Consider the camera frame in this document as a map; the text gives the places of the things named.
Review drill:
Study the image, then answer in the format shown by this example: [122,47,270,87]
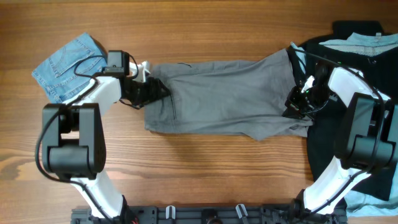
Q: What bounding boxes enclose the grey shorts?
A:
[144,49,313,141]

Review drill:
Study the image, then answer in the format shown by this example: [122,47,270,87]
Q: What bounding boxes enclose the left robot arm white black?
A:
[35,73,170,223]

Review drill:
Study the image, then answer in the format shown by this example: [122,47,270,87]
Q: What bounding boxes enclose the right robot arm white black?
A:
[285,64,397,219]

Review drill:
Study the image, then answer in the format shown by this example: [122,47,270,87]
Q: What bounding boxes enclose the folded blue denim shorts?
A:
[32,33,106,103]

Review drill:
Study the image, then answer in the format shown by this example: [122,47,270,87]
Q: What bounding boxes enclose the black garment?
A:
[285,20,398,202]

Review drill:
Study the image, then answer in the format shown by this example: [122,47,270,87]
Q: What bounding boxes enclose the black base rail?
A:
[70,203,348,224]

